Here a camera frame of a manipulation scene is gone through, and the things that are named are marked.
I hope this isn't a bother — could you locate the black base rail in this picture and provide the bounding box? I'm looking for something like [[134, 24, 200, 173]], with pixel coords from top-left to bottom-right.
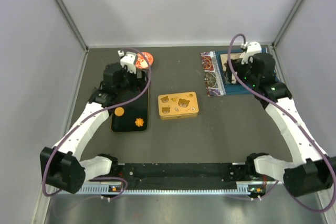
[[96, 163, 265, 190]]

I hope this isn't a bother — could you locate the yellow cookie tin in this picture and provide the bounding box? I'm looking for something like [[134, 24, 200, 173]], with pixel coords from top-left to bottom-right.
[[160, 113, 198, 120]]

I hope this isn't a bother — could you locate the orange round cookie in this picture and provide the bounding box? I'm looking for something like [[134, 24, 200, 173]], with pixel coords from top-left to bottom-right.
[[114, 106, 124, 116]]

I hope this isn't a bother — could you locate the orange flower cookie bottom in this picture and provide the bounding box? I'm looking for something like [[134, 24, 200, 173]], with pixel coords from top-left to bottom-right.
[[134, 118, 144, 127]]

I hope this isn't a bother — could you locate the wooden puzzle board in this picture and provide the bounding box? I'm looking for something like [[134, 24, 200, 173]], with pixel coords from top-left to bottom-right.
[[220, 54, 236, 84]]

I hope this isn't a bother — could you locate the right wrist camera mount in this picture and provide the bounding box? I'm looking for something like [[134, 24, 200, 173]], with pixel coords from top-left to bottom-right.
[[239, 41, 262, 65]]

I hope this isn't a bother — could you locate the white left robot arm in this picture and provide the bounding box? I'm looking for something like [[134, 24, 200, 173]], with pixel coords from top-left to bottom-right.
[[40, 63, 153, 197]]

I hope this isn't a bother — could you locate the patterned cloth mat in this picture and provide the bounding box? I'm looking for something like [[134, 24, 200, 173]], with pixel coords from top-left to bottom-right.
[[200, 47, 283, 97]]

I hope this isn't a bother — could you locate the silver tin lid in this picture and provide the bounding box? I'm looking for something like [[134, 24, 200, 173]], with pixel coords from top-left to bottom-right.
[[157, 91, 199, 116]]

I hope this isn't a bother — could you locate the red patterned small bowl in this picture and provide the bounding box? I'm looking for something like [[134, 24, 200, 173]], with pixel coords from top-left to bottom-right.
[[135, 51, 154, 69]]

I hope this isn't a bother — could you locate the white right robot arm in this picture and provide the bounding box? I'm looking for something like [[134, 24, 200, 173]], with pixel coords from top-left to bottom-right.
[[226, 52, 335, 197]]

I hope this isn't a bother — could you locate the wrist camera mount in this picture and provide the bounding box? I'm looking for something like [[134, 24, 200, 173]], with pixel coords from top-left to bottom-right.
[[239, 41, 262, 65], [118, 50, 138, 74]]

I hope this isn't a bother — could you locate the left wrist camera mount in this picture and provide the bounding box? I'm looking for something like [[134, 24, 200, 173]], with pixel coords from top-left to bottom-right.
[[118, 50, 138, 74]]

